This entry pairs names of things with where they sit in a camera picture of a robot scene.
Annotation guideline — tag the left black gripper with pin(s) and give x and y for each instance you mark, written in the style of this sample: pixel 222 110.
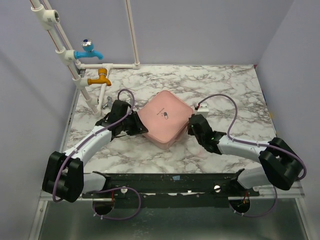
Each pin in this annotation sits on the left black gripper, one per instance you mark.
pixel 139 127

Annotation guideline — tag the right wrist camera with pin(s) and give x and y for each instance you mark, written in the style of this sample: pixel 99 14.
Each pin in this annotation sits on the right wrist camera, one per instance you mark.
pixel 203 110

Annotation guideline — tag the chrome faucet valve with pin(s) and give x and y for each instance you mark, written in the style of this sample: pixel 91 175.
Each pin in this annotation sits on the chrome faucet valve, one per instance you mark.
pixel 108 104

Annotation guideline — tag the blue faucet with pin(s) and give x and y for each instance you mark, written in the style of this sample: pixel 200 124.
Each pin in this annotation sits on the blue faucet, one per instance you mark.
pixel 88 51

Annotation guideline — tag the white pvc pipe frame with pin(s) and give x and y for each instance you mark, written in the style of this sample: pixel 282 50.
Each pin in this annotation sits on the white pvc pipe frame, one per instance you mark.
pixel 93 94

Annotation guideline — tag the pink medicine kit case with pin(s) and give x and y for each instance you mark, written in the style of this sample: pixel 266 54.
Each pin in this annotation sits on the pink medicine kit case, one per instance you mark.
pixel 166 118

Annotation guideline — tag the orange faucet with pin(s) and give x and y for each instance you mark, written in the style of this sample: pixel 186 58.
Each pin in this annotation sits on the orange faucet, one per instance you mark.
pixel 102 78

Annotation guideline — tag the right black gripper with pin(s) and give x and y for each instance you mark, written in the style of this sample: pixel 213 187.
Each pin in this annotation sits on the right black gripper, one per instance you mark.
pixel 193 124

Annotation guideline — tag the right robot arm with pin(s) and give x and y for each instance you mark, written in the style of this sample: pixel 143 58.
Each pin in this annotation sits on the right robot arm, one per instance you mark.
pixel 279 165

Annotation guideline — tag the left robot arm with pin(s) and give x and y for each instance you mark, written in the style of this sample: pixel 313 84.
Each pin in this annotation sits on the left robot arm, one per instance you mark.
pixel 64 176

